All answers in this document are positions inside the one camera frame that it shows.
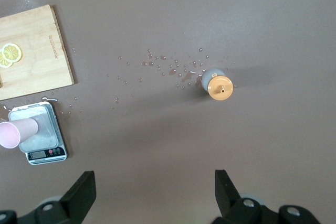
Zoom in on pink plastic cup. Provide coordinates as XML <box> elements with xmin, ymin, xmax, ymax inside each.
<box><xmin>0</xmin><ymin>118</ymin><xmax>40</xmax><ymax>150</ymax></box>

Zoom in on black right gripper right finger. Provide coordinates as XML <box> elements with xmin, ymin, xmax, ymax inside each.
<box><xmin>211</xmin><ymin>169</ymin><xmax>320</xmax><ymax>224</ymax></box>

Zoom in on lemon slice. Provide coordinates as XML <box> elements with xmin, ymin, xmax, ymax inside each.
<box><xmin>0</xmin><ymin>50</ymin><xmax>14</xmax><ymax>69</ymax></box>
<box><xmin>1</xmin><ymin>42</ymin><xmax>23</xmax><ymax>63</ymax></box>

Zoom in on silver digital kitchen scale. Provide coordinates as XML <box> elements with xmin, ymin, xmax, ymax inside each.
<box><xmin>7</xmin><ymin>102</ymin><xmax>68</xmax><ymax>166</ymax></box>

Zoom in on brown table cover mat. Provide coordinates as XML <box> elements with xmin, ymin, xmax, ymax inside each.
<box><xmin>0</xmin><ymin>0</ymin><xmax>336</xmax><ymax>224</ymax></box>

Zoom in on wooden cutting board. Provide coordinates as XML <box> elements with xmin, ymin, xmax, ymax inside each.
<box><xmin>0</xmin><ymin>4</ymin><xmax>75</xmax><ymax>102</ymax></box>

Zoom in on squeeze bottle with orange cap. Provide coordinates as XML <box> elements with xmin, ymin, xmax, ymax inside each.
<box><xmin>201</xmin><ymin>68</ymin><xmax>234</xmax><ymax>102</ymax></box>

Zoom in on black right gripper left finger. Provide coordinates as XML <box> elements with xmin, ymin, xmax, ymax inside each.
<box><xmin>0</xmin><ymin>170</ymin><xmax>97</xmax><ymax>224</ymax></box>

